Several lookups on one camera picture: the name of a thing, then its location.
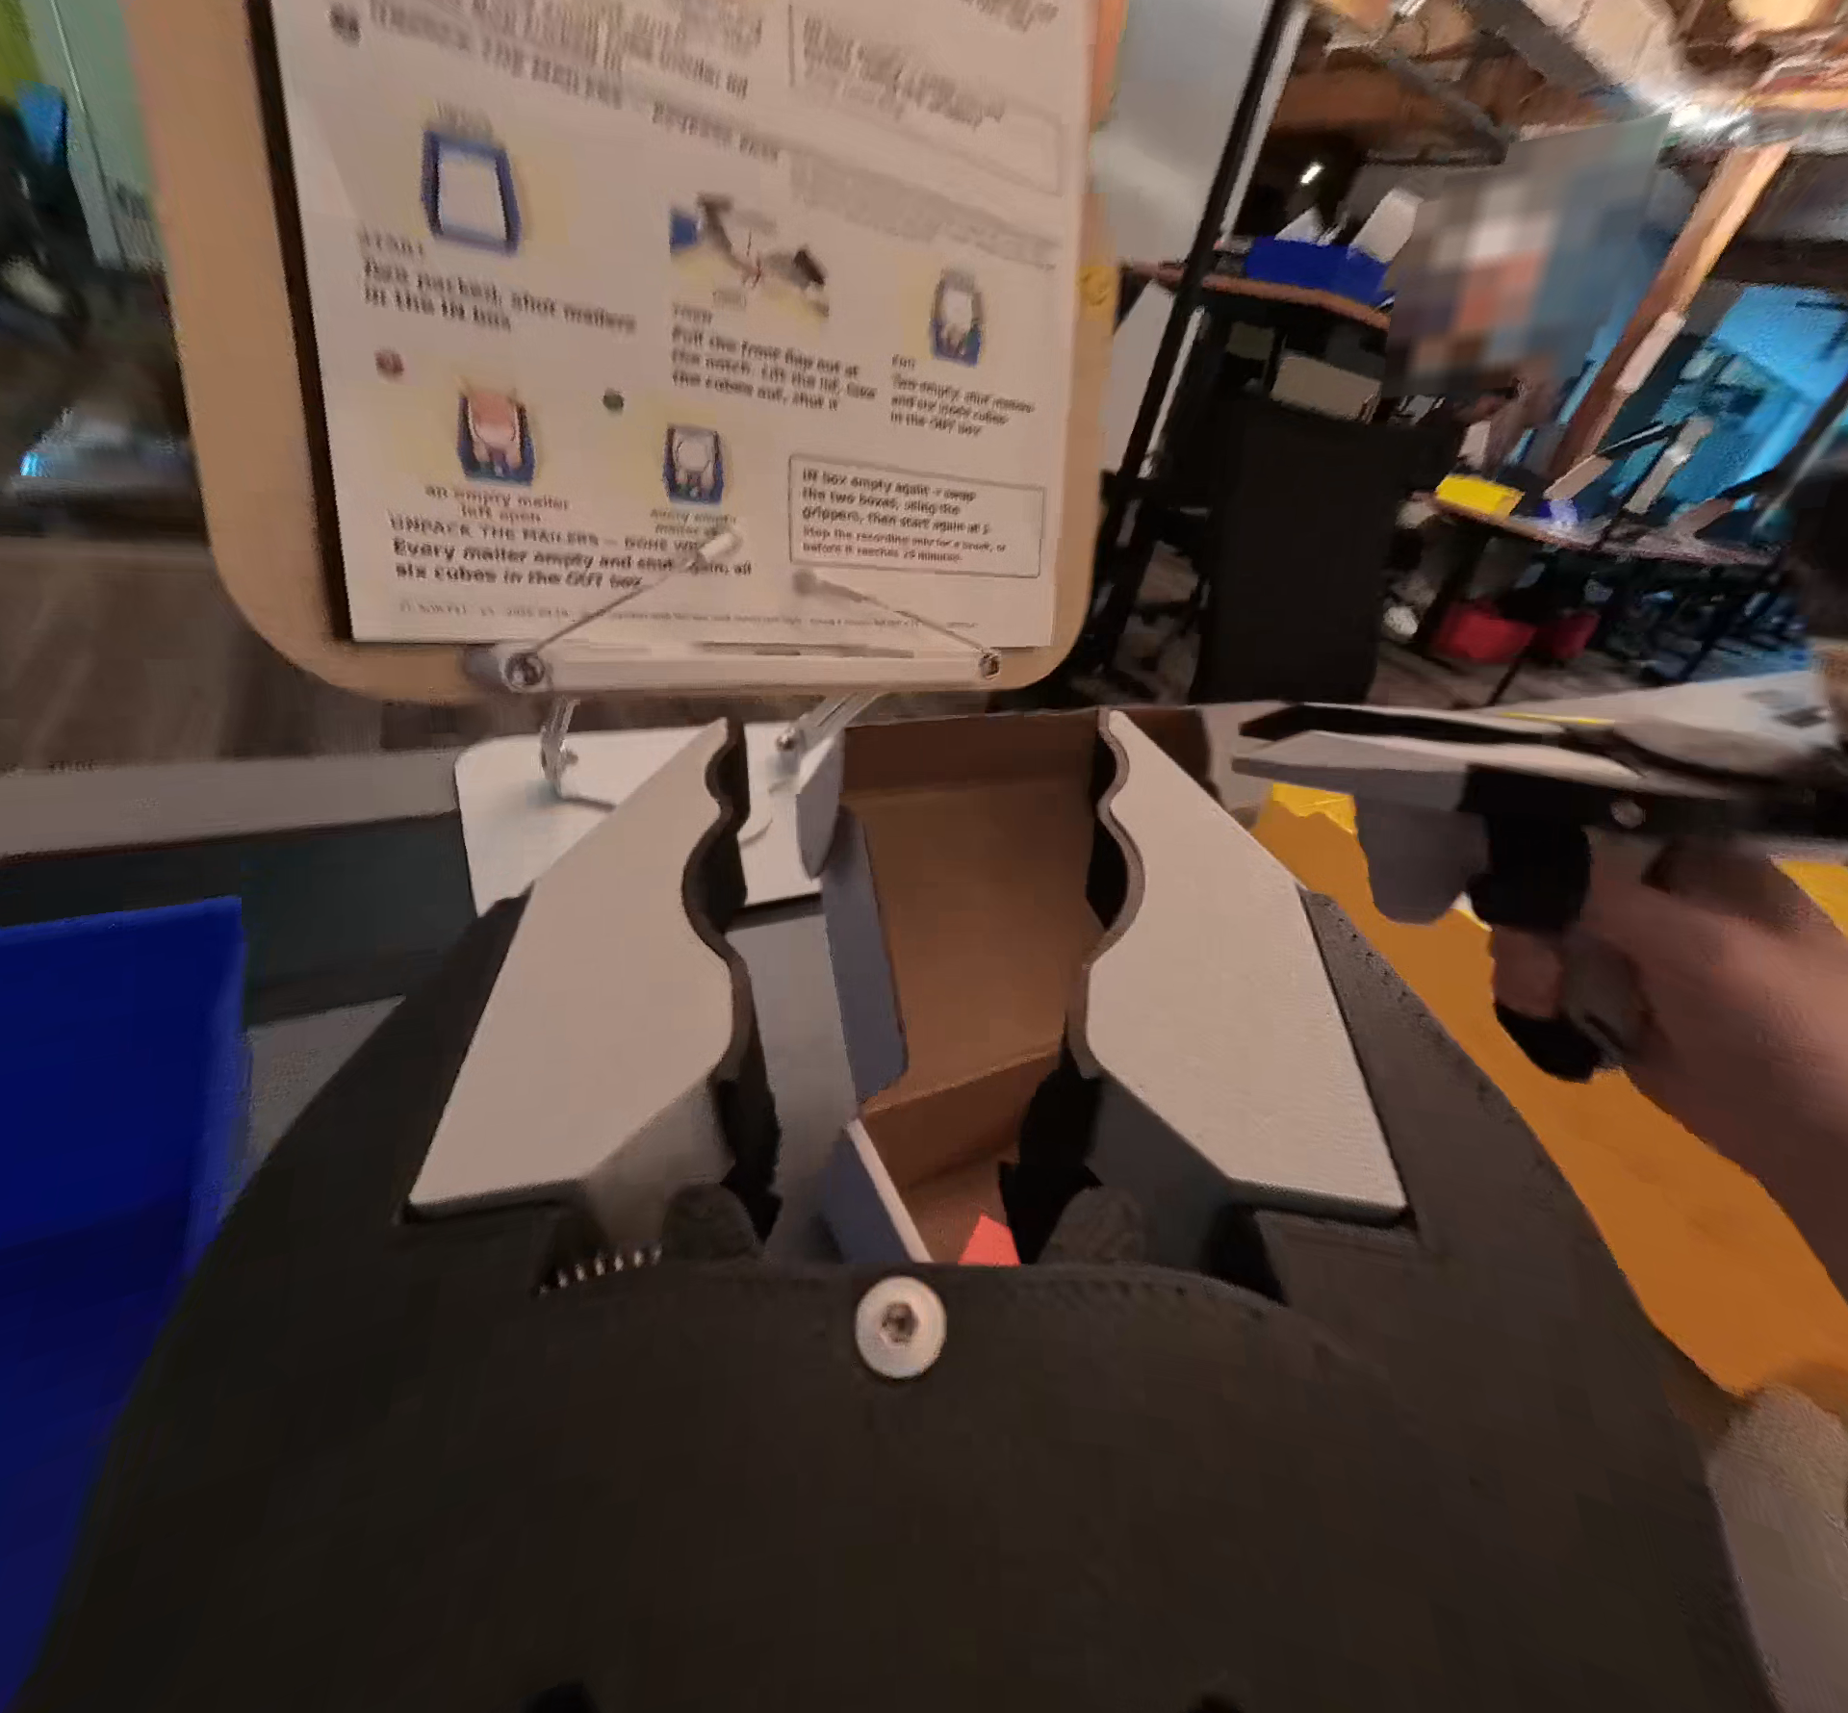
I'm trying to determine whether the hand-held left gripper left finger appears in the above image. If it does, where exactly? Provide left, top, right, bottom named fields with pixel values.
left=407, top=717, right=786, bottom=1257

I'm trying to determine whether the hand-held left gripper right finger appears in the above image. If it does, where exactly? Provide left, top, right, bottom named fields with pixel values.
left=1061, top=707, right=1410, bottom=1261

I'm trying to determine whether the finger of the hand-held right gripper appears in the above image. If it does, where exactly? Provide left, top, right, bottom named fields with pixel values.
left=1231, top=736, right=1493, bottom=926
left=1238, top=703, right=1475, bottom=745

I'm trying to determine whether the white cardboard mailer box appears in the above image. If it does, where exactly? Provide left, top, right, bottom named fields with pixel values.
left=792, top=707, right=1260, bottom=1271

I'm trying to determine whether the yellow plastic bin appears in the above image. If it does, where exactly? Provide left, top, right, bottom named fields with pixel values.
left=1254, top=782, right=1848, bottom=1402

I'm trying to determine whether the blue plastic bin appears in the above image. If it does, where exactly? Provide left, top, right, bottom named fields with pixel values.
left=0, top=894, right=251, bottom=1713

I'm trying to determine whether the person's right hand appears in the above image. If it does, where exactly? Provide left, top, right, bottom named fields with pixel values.
left=1585, top=847, right=1848, bottom=1300

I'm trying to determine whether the red storage crate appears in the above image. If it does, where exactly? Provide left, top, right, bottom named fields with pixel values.
left=1429, top=601, right=1598, bottom=668

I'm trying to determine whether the black cabinet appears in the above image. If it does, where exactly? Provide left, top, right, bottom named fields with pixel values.
left=1198, top=391, right=1462, bottom=705

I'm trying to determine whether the white board stand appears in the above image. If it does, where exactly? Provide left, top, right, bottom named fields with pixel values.
left=455, top=522, right=1013, bottom=915

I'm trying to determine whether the small blue storage bin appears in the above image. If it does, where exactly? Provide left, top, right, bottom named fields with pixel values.
left=1242, top=237, right=1396, bottom=308

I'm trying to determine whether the black pole stand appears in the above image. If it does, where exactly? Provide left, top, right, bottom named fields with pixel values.
left=1090, top=0, right=1339, bottom=697

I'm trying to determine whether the printed instruction sheet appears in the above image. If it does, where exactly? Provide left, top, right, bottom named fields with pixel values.
left=237, top=0, right=1108, bottom=647

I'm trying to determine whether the instruction sheet on stand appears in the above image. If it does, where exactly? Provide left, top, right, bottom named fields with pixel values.
left=108, top=0, right=1165, bottom=709

